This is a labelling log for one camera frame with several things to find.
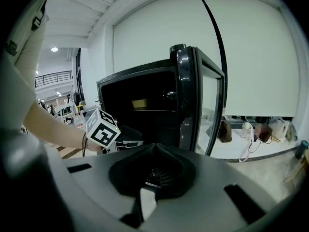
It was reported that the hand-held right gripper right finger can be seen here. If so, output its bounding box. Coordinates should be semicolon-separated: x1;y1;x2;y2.
154;143;198;201

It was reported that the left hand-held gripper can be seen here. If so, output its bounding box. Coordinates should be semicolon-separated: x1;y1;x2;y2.
85;108;145;155

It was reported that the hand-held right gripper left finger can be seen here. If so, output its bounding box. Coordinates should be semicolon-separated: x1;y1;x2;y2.
108;143;158;229

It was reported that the black mini fridge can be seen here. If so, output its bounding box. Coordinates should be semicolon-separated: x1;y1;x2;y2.
96;43;226;157

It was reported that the person's left forearm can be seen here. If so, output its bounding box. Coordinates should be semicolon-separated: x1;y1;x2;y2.
23;100;104;152

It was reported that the plastic wrapped box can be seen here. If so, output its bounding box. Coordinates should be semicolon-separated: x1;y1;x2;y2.
73;106;99;130

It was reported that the white chair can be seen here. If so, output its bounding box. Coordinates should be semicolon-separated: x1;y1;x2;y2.
56;102;81;124

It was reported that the yellow box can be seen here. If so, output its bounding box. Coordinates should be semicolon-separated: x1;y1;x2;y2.
131;99;149;110

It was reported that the white window ledge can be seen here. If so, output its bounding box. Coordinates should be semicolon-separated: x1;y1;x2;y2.
196;116;303;163

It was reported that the brown bag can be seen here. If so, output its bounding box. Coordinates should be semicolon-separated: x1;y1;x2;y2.
218;119;233;144

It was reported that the black railing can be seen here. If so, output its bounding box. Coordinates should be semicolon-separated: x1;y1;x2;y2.
34;70;73;88

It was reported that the pink brown handbag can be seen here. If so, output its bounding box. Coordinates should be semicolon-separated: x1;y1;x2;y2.
254;122;274;144

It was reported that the white tote bag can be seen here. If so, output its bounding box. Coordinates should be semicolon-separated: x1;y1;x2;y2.
268;118;291;140

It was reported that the white roller blind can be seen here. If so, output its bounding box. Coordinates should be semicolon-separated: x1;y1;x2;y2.
112;0;225;87
198;0;297;118

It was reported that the green cloth bag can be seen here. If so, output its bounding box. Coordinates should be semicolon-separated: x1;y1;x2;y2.
285;120;299;142

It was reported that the person's beige shirt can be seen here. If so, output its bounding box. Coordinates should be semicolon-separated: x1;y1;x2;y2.
0;0;52;131

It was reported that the teal container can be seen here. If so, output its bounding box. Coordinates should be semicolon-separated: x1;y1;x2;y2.
295;140;309;160

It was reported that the wooden stool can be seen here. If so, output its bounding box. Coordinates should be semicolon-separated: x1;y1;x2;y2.
284;148;309;184

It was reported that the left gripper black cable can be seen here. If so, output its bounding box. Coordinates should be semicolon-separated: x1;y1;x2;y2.
82;131;88;158

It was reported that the white strap bag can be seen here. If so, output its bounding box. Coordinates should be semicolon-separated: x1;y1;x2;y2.
239;121;254;163

